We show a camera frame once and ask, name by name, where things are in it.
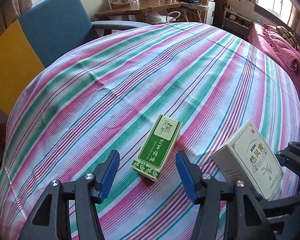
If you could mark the striped tablecloth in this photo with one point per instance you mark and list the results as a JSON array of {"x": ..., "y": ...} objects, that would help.
[{"x": 106, "y": 95}]

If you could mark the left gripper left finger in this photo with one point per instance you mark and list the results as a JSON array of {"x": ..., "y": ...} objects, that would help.
[{"x": 106, "y": 175}]

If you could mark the wooden side desk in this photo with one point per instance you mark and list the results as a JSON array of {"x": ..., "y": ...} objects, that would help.
[{"x": 141, "y": 8}]

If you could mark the dark red cushion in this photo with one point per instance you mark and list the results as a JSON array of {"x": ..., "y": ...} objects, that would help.
[{"x": 2, "y": 138}]

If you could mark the grey yellow blue armchair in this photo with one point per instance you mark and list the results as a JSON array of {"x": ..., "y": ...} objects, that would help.
[{"x": 39, "y": 37}]

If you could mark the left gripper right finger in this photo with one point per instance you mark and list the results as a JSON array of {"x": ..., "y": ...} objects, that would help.
[{"x": 191, "y": 177}]

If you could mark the pink bedding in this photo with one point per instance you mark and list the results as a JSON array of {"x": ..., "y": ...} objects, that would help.
[{"x": 267, "y": 39}]

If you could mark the cream medicine box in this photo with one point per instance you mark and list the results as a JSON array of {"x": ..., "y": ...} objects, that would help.
[{"x": 246, "y": 156}]

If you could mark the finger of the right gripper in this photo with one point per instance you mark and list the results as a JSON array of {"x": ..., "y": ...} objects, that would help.
[{"x": 284, "y": 158}]

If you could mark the green essential oil box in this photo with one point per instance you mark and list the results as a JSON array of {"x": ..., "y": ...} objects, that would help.
[{"x": 157, "y": 147}]

